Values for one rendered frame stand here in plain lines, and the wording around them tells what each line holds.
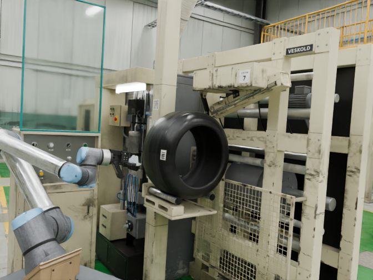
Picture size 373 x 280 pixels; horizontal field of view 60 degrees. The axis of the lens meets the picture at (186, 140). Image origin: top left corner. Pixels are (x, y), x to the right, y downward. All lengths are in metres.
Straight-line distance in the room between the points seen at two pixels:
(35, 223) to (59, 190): 0.84
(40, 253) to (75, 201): 0.96
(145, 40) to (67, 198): 10.16
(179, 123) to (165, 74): 0.51
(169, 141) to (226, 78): 0.59
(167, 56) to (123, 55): 9.48
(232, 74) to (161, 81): 0.52
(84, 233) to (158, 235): 0.56
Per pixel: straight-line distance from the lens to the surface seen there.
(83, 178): 1.69
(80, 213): 2.57
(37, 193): 1.91
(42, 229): 1.67
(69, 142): 2.50
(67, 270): 1.67
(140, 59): 12.07
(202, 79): 2.38
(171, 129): 1.95
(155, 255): 2.53
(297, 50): 2.25
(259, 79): 2.07
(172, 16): 2.47
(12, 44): 11.10
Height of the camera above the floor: 1.39
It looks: 3 degrees down
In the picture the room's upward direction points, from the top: 4 degrees clockwise
